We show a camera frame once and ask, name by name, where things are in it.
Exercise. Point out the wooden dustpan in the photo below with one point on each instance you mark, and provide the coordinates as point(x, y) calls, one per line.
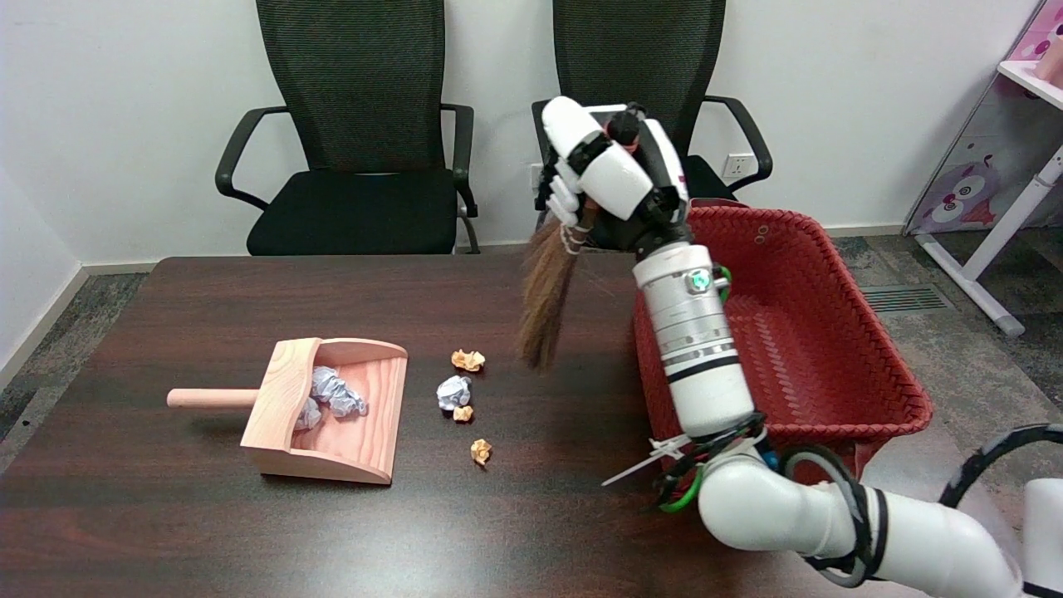
point(365, 432)

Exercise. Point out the large white crumpled paper ball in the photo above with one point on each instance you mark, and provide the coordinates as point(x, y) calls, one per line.
point(339, 392)

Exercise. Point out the pink owl print shelf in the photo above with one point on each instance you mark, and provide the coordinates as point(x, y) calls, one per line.
point(963, 191)

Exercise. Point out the white zip tie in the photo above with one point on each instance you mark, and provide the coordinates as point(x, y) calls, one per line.
point(631, 473)

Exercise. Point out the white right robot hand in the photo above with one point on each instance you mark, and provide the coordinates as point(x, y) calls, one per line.
point(619, 183)

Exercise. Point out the red woven basket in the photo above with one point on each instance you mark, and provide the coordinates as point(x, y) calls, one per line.
point(814, 332)

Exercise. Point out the brown straw hand broom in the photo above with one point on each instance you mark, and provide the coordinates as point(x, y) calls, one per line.
point(544, 307)

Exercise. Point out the metal floor vent grille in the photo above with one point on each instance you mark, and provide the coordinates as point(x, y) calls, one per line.
point(905, 298)

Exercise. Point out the white wall socket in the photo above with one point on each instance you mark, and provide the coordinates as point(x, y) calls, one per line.
point(736, 166)
point(536, 175)

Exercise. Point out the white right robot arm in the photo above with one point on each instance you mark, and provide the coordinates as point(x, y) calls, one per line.
point(698, 349)

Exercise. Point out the white metal leg frame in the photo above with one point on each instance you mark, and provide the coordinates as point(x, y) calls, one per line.
point(1009, 224)

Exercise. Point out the black mesh office chair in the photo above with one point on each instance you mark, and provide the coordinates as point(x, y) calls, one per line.
point(357, 208)
point(631, 50)

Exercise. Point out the small white crumpled paper ball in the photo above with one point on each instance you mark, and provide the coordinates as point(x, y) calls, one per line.
point(307, 414)

